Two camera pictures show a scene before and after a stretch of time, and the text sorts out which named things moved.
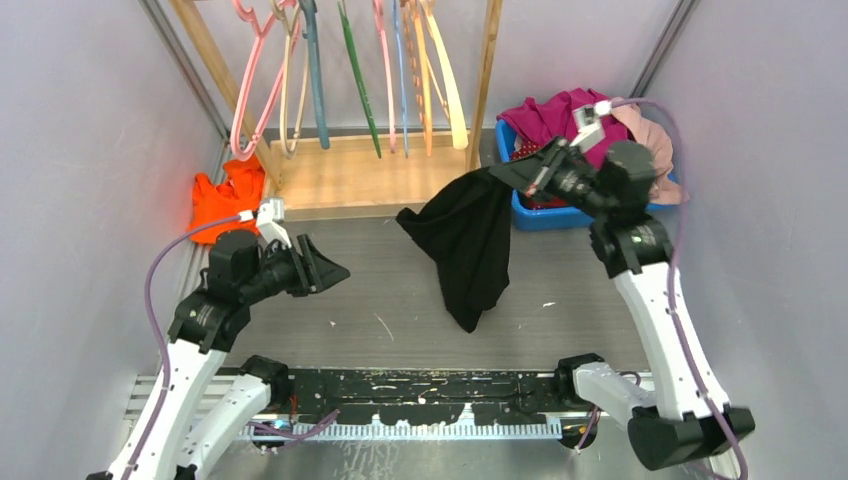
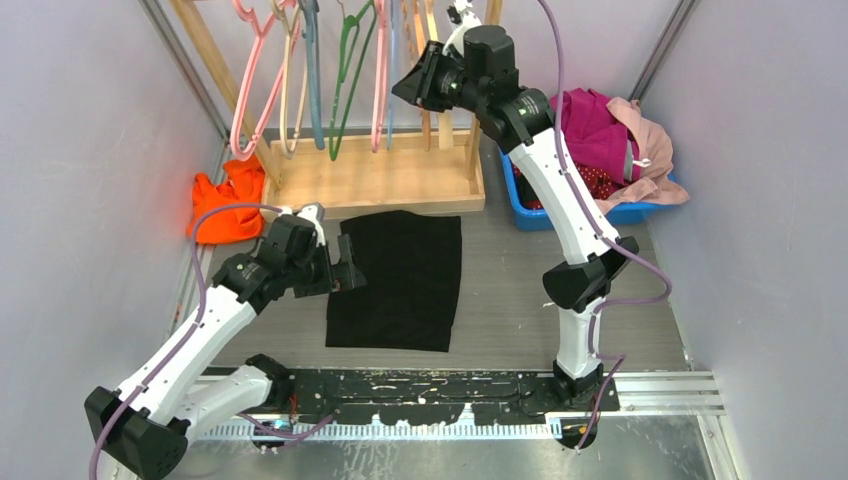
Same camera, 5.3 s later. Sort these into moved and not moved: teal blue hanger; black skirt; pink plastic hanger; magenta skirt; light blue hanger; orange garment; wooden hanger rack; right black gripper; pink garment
Moved: black skirt; light blue hanger; right black gripper
Not moved: pink plastic hanger; orange garment; magenta skirt; teal blue hanger; wooden hanger rack; pink garment
